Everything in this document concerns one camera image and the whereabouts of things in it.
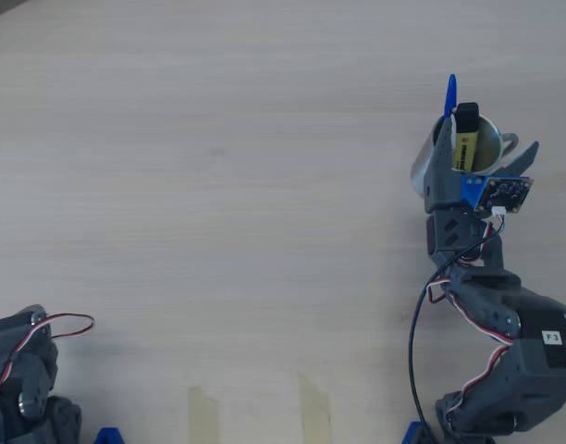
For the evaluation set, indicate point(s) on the white F3 label sticker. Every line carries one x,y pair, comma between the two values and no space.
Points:
552,337

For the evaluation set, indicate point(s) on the right arm gray gripper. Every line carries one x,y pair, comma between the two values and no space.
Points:
442,191

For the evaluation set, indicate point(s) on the dark gray right robot arm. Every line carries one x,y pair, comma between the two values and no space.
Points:
491,291

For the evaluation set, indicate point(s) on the blue base plate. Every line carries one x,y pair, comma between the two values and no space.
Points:
109,437
417,435

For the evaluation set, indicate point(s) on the wrist camera board blue mount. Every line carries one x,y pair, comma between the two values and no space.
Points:
505,192

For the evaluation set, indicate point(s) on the silver metal cup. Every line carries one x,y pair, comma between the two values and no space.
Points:
422,162

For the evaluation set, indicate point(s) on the blue ballpoint pen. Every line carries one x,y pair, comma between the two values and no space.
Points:
451,92

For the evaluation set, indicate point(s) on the dark gray left robot arm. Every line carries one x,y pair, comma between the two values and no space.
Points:
56,421

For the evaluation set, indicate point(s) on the yellow highlighter pen black cap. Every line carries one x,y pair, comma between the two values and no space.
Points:
465,143

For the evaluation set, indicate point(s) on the beige masking tape strip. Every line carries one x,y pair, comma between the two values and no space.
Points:
313,411
203,416

